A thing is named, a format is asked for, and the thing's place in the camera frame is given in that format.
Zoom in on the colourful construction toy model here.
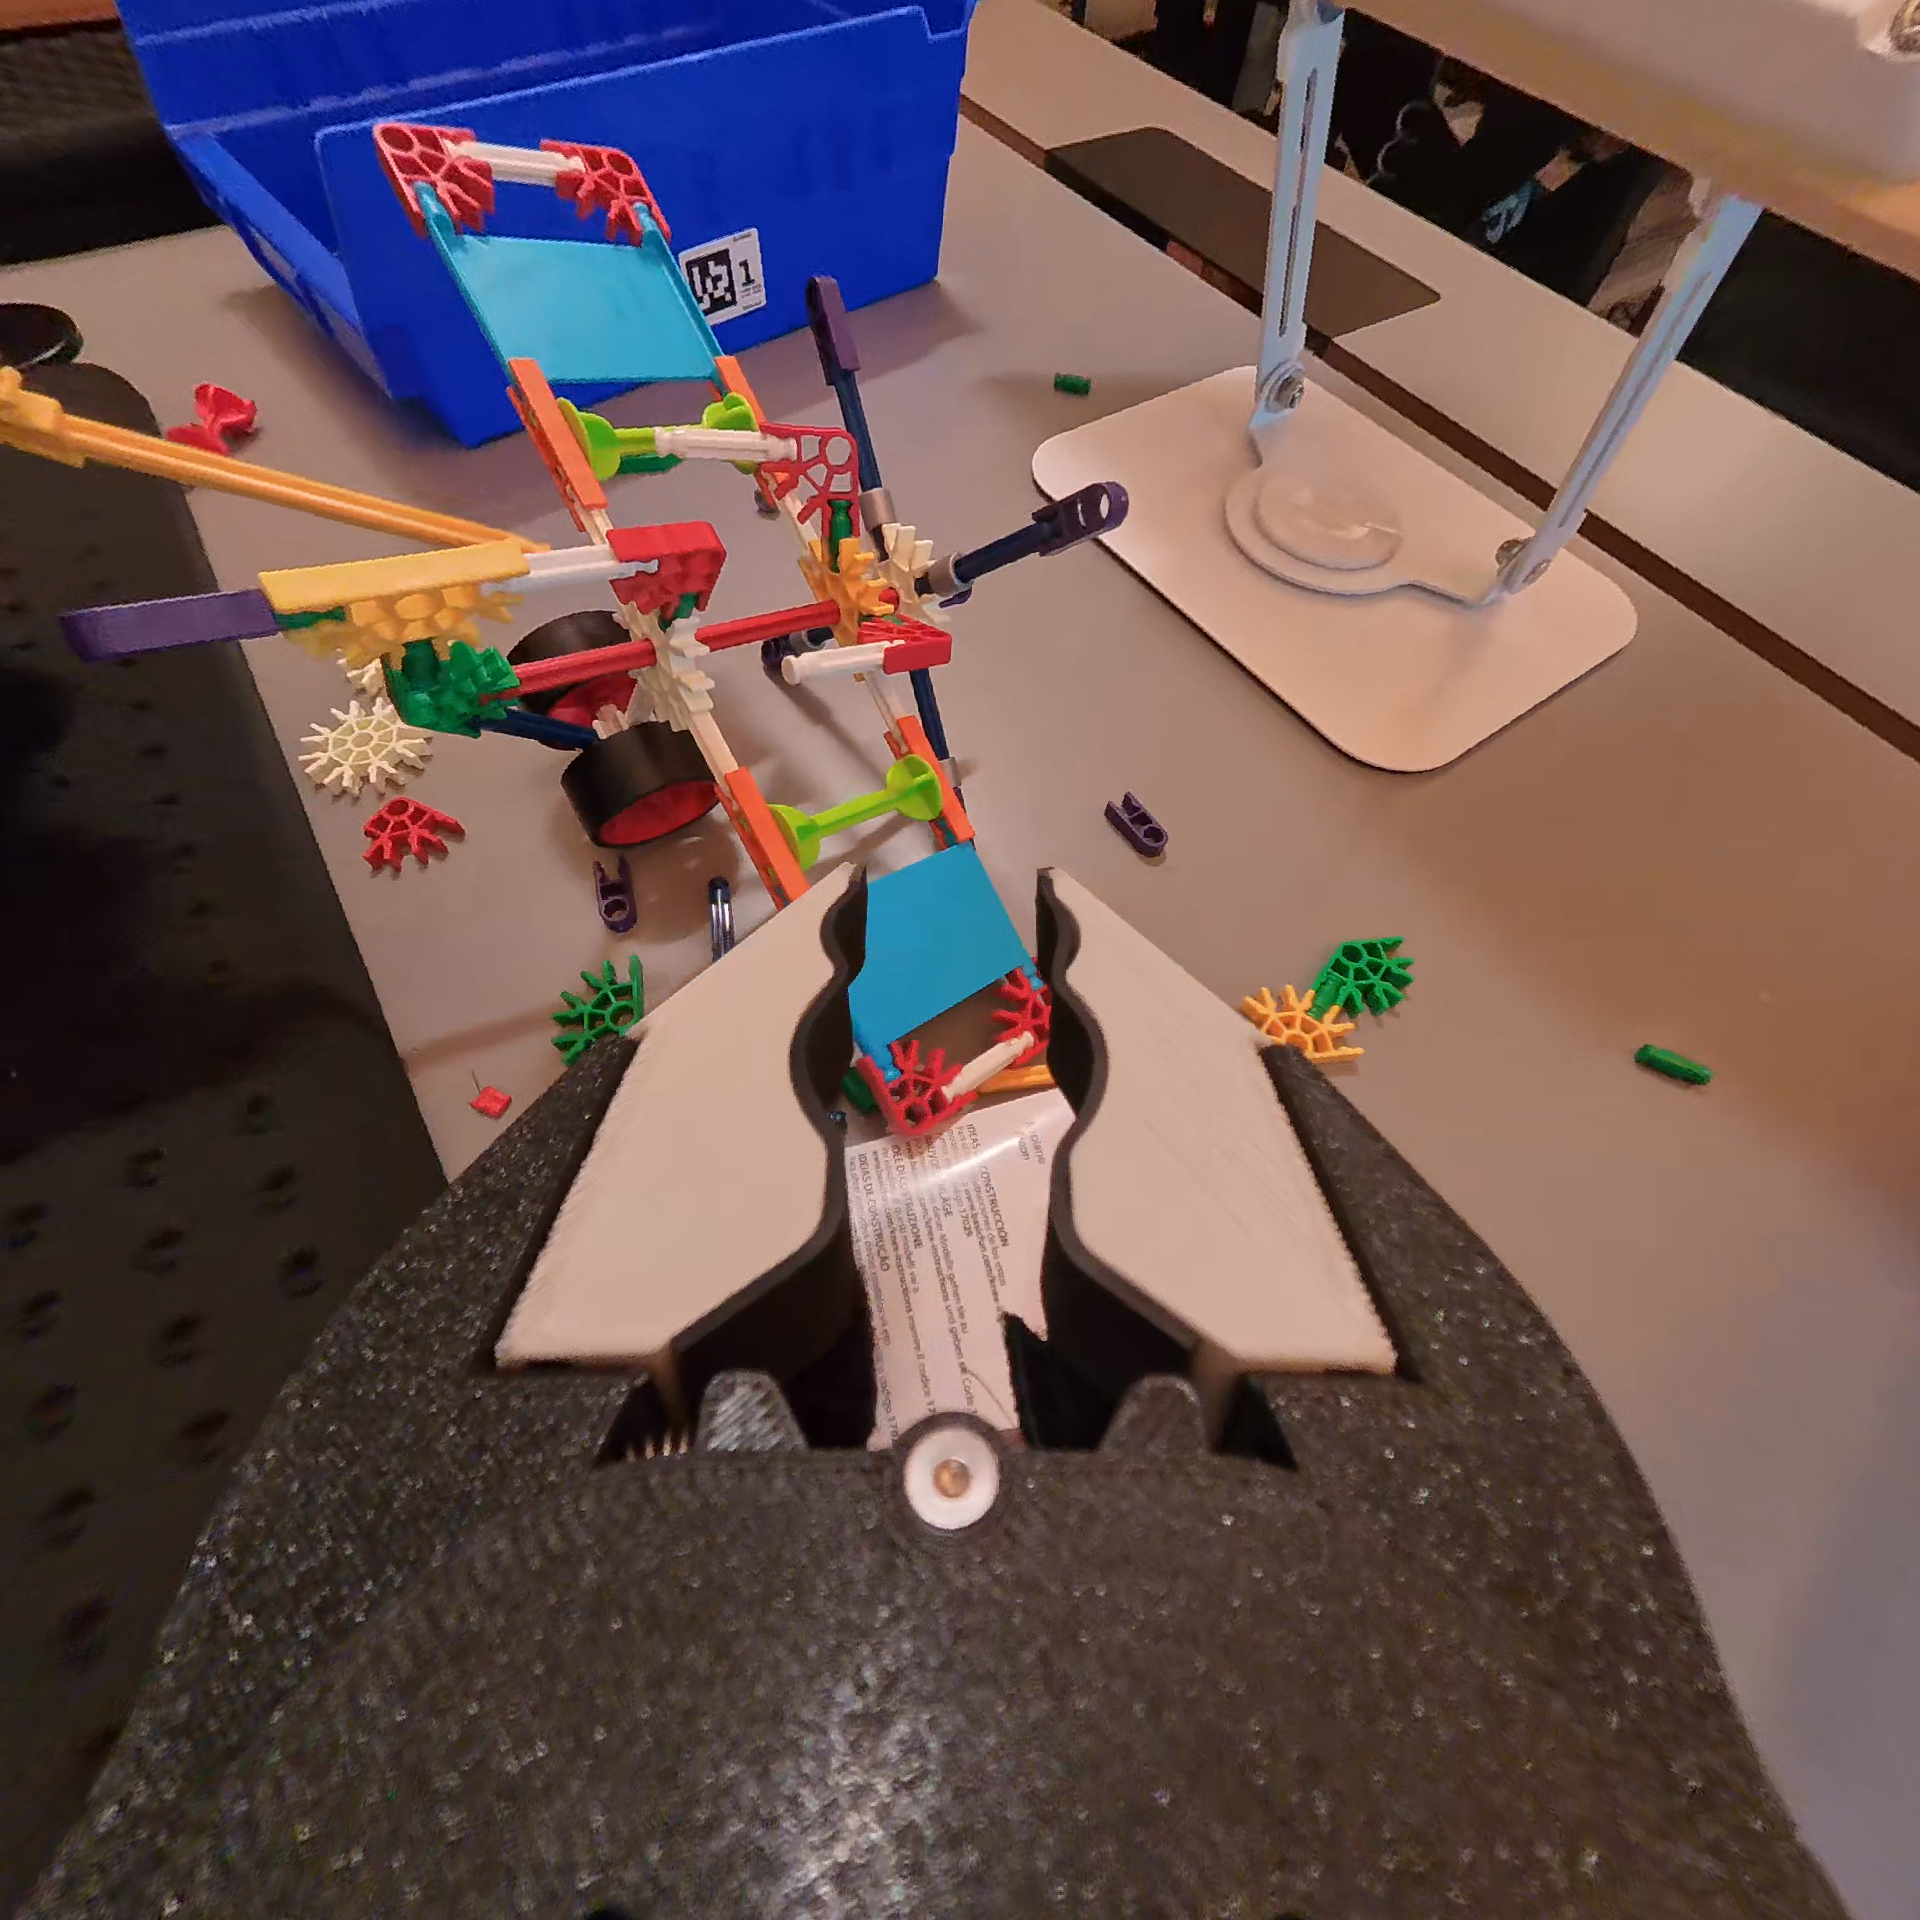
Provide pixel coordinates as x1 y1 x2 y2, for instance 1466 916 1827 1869
60 119 1135 1134

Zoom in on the green toothed connector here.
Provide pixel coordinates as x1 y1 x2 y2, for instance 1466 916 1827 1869
1307 934 1418 1023

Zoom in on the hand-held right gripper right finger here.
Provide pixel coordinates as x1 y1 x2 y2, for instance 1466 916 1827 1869
1039 867 1397 1382

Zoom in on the table cable hatch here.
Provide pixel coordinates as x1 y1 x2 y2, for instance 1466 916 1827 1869
1045 125 1444 346

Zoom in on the white document stand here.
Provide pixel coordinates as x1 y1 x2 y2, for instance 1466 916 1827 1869
1032 0 1920 776

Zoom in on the building ideas booklet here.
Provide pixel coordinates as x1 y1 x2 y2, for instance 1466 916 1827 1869
843 1088 1079 1453

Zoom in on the large green fan connector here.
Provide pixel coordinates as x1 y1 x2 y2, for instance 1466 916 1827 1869
548 955 650 1068

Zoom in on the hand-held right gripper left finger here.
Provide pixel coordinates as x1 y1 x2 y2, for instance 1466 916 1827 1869
497 867 868 1374

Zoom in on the blue plastic bin with tag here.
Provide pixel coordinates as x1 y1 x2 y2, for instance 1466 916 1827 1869
117 0 981 453

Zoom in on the black dotted rubber mat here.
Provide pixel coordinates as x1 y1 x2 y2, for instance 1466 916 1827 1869
0 23 453 1877

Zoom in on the white snowflake connector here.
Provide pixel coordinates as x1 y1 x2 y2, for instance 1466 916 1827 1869
298 702 437 797

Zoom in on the orange rod with green tip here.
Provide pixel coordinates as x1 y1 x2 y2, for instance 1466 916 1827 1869
0 368 548 559

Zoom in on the orange toothed connector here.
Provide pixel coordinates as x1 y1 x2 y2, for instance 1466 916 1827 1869
1239 982 1369 1070

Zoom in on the red fan connector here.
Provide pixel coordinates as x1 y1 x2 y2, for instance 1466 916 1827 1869
364 797 466 876

